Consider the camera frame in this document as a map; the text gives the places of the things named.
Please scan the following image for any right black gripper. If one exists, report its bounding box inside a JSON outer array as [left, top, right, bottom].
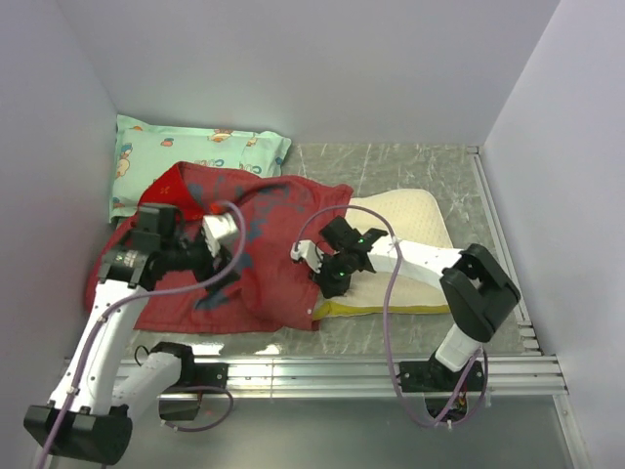
[[308, 250, 354, 299]]

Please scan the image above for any red patterned pillowcase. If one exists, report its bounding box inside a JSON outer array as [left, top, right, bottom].
[[83, 161, 354, 334]]

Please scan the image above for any cream yellow foam pillow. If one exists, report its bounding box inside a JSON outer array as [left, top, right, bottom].
[[312, 189, 453, 320]]

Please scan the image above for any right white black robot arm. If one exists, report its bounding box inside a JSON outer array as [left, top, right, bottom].
[[290, 216, 521, 391]]

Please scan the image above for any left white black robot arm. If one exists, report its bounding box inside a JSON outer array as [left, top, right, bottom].
[[23, 201, 247, 468]]

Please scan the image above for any mint green cartoon pillow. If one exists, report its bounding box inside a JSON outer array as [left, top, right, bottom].
[[108, 114, 292, 220]]

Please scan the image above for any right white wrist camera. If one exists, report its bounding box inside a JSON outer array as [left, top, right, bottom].
[[290, 239, 321, 270]]

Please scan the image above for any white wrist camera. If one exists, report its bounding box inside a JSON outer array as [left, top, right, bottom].
[[290, 239, 321, 270], [201, 213, 239, 257]]

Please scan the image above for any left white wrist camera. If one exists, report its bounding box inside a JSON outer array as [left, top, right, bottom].
[[201, 213, 239, 257]]

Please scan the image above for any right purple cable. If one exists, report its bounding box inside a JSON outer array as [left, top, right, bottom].
[[292, 205, 489, 429]]

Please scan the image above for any purple cable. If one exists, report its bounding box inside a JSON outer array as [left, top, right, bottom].
[[30, 198, 247, 469], [292, 205, 489, 429]]

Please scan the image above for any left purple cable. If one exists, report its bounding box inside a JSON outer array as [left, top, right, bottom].
[[30, 198, 247, 469]]

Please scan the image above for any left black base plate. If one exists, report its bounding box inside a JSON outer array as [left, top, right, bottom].
[[158, 362, 229, 424]]

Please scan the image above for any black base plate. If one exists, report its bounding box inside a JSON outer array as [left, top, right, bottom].
[[396, 357, 489, 425], [158, 362, 229, 424]]

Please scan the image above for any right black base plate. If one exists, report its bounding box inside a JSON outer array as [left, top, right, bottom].
[[396, 357, 489, 425]]

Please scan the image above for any aluminium front rail frame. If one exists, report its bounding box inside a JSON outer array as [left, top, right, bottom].
[[105, 355, 591, 468]]

